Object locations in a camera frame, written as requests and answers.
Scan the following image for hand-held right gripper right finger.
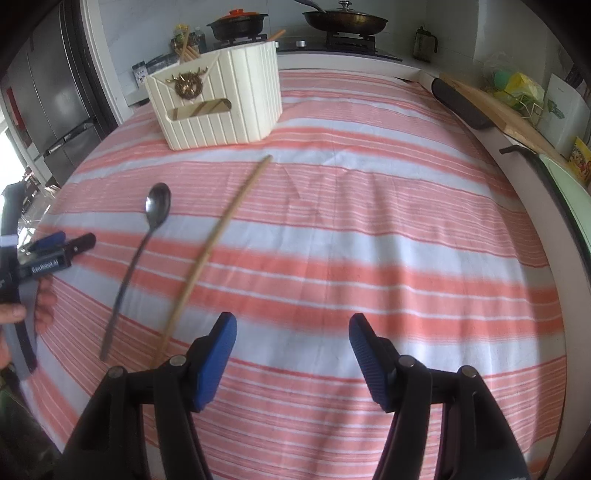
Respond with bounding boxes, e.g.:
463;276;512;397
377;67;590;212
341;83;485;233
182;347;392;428
348;313;527;480

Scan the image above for person's left hand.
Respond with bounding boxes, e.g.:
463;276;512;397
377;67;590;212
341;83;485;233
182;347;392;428
0;276;58;334

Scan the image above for wire rack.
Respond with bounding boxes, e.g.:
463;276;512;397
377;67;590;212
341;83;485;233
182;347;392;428
494;90;548;125

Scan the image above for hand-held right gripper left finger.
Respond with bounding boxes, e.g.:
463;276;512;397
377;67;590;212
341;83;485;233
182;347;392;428
65;311;238;480

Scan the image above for white paper box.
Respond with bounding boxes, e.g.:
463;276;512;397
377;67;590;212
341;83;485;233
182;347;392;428
544;73;591;155

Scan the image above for white ribbed utensil holder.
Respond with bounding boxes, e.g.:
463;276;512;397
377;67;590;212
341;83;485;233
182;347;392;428
144;41;283;151

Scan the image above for black pot orange lid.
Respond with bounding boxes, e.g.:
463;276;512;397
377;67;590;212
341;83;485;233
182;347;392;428
206;8;269;41

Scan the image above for person's left forearm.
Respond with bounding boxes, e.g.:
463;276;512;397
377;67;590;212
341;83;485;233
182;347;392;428
0;369;61;480

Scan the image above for wooden cutting board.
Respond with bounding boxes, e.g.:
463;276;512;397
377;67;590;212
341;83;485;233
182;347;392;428
438;73;571;164

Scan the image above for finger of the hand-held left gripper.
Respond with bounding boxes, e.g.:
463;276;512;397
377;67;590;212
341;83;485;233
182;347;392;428
46;233;97;259
21;231;66;254

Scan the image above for yellow green bag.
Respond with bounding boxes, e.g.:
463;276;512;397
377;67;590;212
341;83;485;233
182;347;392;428
503;73;546;104

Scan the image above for small metal spoon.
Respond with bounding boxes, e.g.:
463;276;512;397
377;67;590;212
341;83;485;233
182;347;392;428
99;182;172;363

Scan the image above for yellow snack packet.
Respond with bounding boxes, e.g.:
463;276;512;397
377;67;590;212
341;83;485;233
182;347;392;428
567;136;591;188

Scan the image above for black oblong pad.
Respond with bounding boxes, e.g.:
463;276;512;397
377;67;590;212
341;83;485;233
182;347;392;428
431;78;494;131

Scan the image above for black frying pan with lid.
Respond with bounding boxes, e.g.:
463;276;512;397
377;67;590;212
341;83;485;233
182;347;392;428
300;0;389;37

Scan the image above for orange white striped cloth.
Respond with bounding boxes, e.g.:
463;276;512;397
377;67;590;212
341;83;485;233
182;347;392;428
28;69;568;480

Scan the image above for steel refrigerator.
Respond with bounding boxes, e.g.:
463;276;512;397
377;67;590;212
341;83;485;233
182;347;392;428
0;0;118;185

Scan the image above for dark metal kettle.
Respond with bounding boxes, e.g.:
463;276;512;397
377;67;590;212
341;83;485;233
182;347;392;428
412;26;438;63

